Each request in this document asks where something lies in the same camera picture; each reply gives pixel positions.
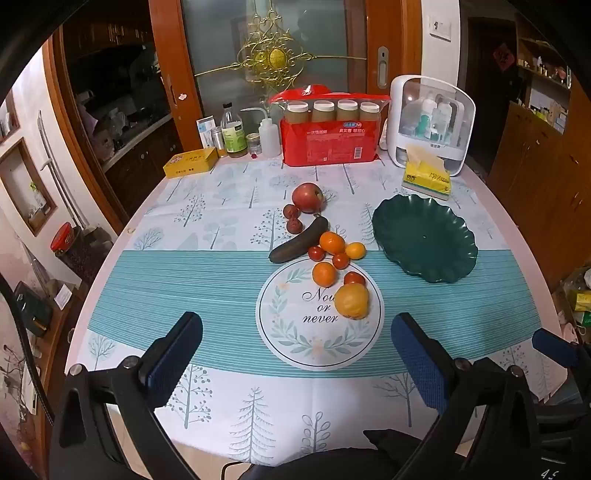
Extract red paper door decoration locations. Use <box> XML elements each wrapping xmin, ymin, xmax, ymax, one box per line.
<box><xmin>493</xmin><ymin>44</ymin><xmax>514</xmax><ymax>72</ymax></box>

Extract yellow flat box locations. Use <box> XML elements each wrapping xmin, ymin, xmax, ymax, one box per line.
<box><xmin>163</xmin><ymin>148</ymin><xmax>219</xmax><ymax>179</ymax></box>

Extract large yellow orange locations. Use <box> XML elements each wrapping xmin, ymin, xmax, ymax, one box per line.
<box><xmin>334</xmin><ymin>282</ymin><xmax>370</xmax><ymax>320</ymax></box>

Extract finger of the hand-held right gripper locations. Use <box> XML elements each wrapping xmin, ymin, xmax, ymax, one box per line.
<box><xmin>531</xmin><ymin>328</ymin><xmax>591</xmax><ymax>370</ymax></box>

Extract long silver bar handle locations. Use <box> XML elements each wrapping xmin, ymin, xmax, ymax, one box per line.
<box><xmin>38</xmin><ymin>111</ymin><xmax>86</xmax><ymax>229</ymax></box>

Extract white pump bottle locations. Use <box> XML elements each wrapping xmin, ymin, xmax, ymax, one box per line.
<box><xmin>434</xmin><ymin>102</ymin><xmax>453</xmax><ymax>141</ymax></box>

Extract silver door handle plate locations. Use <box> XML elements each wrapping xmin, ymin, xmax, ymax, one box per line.
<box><xmin>376</xmin><ymin>45</ymin><xmax>389</xmax><ymax>89</ymax></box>

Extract white light switch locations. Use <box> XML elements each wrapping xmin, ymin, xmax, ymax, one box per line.
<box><xmin>427</xmin><ymin>14</ymin><xmax>453</xmax><ymax>42</ymax></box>

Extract dark green scalloped plate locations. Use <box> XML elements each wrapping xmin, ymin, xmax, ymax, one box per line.
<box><xmin>372</xmin><ymin>194</ymin><xmax>478</xmax><ymax>284</ymax></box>

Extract orange tangerine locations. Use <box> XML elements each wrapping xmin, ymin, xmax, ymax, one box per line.
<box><xmin>320</xmin><ymin>231</ymin><xmax>346</xmax><ymax>256</ymax></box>
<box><xmin>312</xmin><ymin>261</ymin><xmax>338</xmax><ymax>287</ymax></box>

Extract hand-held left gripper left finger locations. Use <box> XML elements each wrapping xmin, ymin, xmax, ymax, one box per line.
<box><xmin>48</xmin><ymin>311</ymin><xmax>204</xmax><ymax>480</ymax></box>

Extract kitchen counter cabinet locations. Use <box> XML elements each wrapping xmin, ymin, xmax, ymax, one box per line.
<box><xmin>92</xmin><ymin>111</ymin><xmax>185</xmax><ymax>217</ymax></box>

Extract row of small shelf items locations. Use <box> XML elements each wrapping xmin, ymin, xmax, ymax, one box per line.
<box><xmin>515</xmin><ymin>28</ymin><xmax>573</xmax><ymax>88</ymax></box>

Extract glass bottle green label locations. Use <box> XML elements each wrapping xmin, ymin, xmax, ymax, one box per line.
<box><xmin>220</xmin><ymin>102</ymin><xmax>249</xmax><ymax>158</ymax></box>

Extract red lidded jar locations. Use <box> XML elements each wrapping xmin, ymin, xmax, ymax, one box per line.
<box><xmin>50</xmin><ymin>222</ymin><xmax>100</xmax><ymax>282</ymax></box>

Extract wooden cabinet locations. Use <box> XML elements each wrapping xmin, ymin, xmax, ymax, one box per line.
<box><xmin>487</xmin><ymin>69</ymin><xmax>591</xmax><ymax>296</ymax></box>

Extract small wood-framed wall niche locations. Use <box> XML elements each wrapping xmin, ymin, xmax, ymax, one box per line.
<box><xmin>0</xmin><ymin>92</ymin><xmax>21</xmax><ymax>144</ymax></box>

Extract frosted glass door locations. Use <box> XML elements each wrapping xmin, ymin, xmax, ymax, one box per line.
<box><xmin>180</xmin><ymin>0</ymin><xmax>370</xmax><ymax>139</ymax></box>

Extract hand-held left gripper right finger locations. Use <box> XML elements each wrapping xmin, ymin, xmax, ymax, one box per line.
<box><xmin>390</xmin><ymin>312</ymin><xmax>543</xmax><ymax>480</ymax></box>

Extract large wood-framed wall niche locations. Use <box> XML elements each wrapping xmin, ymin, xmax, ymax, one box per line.
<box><xmin>0</xmin><ymin>136</ymin><xmax>58</xmax><ymax>236</ymax></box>

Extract blue white carton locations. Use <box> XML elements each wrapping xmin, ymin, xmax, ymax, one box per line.
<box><xmin>196</xmin><ymin>115</ymin><xmax>218</xmax><ymax>151</ymax></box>

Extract dark box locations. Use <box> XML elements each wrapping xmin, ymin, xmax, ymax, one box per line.
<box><xmin>14</xmin><ymin>281</ymin><xmax>56</xmax><ymax>337</ymax></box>

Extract yellow green packets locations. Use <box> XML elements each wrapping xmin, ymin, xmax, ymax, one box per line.
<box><xmin>570</xmin><ymin>265</ymin><xmax>591</xmax><ymax>326</ymax></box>

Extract white squeeze bottle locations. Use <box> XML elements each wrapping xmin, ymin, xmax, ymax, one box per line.
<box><xmin>240</xmin><ymin>107</ymin><xmax>281</xmax><ymax>158</ymax></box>

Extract red paper cup package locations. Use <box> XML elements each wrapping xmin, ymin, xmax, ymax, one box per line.
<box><xmin>269</xmin><ymin>83</ymin><xmax>391</xmax><ymax>167</ymax></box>

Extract gold door ornament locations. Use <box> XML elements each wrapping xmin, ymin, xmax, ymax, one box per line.
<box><xmin>194</xmin><ymin>9</ymin><xmax>368</xmax><ymax>86</ymax></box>

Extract white teal bottle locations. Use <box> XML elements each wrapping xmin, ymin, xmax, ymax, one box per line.
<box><xmin>418</xmin><ymin>92</ymin><xmax>437</xmax><ymax>139</ymax></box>

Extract cardboard box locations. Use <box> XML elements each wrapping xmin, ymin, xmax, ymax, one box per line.
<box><xmin>551</xmin><ymin>277</ymin><xmax>591</xmax><ymax>324</ymax></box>

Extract yellow tissue pack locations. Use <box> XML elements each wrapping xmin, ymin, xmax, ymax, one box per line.
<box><xmin>401</xmin><ymin>144</ymin><xmax>452</xmax><ymax>200</ymax></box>

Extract white cosmetics storage box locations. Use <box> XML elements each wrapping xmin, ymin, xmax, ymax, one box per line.
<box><xmin>385</xmin><ymin>75</ymin><xmax>476</xmax><ymax>177</ymax></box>

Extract red apple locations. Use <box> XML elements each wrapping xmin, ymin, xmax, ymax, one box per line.
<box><xmin>292</xmin><ymin>183</ymin><xmax>327</xmax><ymax>214</ymax></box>

